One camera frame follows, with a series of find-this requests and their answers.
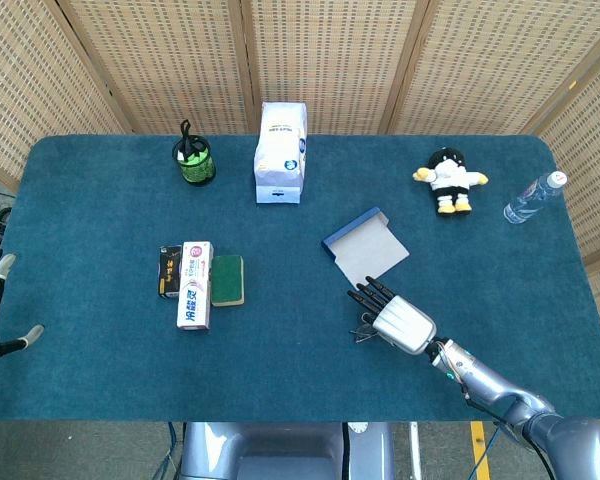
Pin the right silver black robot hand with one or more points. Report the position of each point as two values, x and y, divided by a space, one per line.
405 322

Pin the blue glasses box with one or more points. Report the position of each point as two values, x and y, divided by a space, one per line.
370 250

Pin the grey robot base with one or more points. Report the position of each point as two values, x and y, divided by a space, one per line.
280 450

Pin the blue carpet table mat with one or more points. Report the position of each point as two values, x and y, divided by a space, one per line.
300 350

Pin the white table leg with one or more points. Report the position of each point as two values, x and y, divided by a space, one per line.
416 450

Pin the black white penguin plush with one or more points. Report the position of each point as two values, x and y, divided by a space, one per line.
450 175

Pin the clear plastic water bottle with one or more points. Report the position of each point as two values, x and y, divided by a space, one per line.
530 197

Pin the green yellow sponge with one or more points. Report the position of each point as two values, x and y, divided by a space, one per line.
227 280

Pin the black box gold print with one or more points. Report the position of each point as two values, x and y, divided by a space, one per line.
169 272

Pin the white paper bag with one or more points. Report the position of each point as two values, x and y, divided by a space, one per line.
280 160

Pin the white pink toothpaste box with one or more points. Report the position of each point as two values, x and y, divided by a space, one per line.
195 290

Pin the black mesh pen holder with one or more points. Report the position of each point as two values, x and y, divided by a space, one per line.
200 179

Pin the woven wooden folding screen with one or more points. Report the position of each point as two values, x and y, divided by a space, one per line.
330 50

